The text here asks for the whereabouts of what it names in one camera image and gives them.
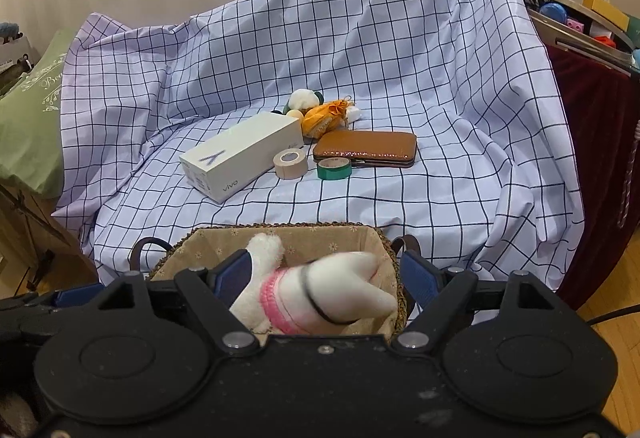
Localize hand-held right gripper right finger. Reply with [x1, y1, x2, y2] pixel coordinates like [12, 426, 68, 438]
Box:
[392, 250, 548, 353]

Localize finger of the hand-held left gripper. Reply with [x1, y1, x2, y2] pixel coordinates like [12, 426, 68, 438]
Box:
[0, 284, 106, 335]

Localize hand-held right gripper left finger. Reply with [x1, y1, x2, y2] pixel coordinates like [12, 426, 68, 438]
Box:
[95, 250, 258, 352]

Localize white plush toy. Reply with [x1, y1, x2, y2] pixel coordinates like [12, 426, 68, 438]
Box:
[230, 233, 401, 336]

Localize woven basket with fabric liner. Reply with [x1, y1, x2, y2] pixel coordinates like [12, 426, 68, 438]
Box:
[129, 223, 423, 349]

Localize beige tape roll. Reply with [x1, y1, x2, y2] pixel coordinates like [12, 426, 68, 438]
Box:
[273, 148, 304, 179]

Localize green tape roll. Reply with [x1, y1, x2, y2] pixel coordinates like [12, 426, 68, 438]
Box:
[317, 157, 353, 181]

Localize yellow plastic bag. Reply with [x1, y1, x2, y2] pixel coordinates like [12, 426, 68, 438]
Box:
[301, 99, 357, 139]

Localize white phone box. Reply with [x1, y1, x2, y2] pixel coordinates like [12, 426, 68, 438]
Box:
[179, 112, 304, 205]

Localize brown leather case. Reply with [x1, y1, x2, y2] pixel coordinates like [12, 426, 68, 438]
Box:
[312, 131, 418, 169]

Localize green printed pillow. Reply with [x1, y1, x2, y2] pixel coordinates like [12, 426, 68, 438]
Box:
[0, 28, 81, 199]

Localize checked white bed sheet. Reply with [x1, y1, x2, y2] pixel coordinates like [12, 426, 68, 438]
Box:
[52, 0, 586, 314]

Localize white plush ball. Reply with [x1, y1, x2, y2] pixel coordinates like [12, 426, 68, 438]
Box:
[290, 89, 325, 112]

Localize dark red velvet cloth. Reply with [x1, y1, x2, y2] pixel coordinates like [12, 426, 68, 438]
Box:
[545, 43, 640, 309]

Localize white cardboard box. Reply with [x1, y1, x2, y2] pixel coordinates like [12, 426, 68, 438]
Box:
[0, 35, 38, 79]

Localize yellow box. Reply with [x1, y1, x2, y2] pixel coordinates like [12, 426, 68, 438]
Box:
[582, 0, 631, 31]

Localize wooden furniture frame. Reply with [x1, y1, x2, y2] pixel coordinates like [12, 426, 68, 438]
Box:
[0, 183, 98, 291]

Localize black cable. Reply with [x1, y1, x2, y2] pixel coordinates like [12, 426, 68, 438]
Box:
[585, 302, 640, 325]

